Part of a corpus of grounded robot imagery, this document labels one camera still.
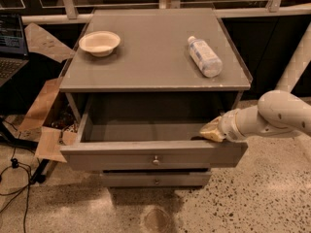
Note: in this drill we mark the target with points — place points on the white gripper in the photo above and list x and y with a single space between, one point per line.
228 125

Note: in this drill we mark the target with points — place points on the grey top drawer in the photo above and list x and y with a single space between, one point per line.
148 131

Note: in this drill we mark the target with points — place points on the grey drawer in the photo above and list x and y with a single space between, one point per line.
155 179
157 171
148 131

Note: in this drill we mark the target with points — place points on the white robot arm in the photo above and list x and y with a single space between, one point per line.
278 113

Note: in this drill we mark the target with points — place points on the grey drawer cabinet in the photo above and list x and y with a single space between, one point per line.
153 57

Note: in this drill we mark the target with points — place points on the grey middle drawer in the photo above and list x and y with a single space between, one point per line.
157 171

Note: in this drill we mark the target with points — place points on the grey bottom drawer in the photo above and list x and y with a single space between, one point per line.
155 179

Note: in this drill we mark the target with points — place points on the open black laptop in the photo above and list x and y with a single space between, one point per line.
14 52

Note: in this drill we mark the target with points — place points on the clear plastic water bottle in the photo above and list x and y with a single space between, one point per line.
204 57

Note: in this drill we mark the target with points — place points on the round floor drain cover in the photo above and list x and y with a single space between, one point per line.
156 221

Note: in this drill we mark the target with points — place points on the white metal railing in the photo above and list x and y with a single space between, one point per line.
168 4

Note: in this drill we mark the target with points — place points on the white paper bowl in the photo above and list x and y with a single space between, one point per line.
99 43

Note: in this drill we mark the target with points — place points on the brown cardboard box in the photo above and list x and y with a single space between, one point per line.
45 110

